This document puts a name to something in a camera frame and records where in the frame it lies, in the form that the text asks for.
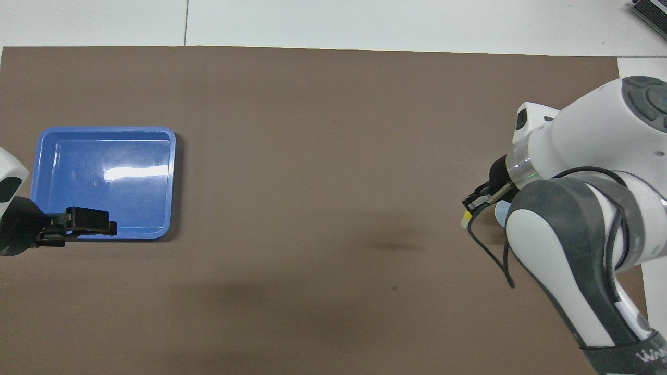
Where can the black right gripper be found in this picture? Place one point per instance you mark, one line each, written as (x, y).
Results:
(501, 174)

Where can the blue plastic tray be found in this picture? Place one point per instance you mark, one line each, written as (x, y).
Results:
(104, 172)

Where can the brown table mat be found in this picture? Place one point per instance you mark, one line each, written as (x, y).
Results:
(312, 156)

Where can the light blue mesh pen cup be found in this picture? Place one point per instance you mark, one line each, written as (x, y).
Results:
(501, 214)

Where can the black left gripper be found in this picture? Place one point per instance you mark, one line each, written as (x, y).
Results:
(21, 229)

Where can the grey ribbed device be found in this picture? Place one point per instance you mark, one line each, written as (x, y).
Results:
(654, 13)

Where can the yellow pen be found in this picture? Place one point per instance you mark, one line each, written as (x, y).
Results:
(466, 219)

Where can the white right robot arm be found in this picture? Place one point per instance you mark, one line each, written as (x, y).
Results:
(573, 271)

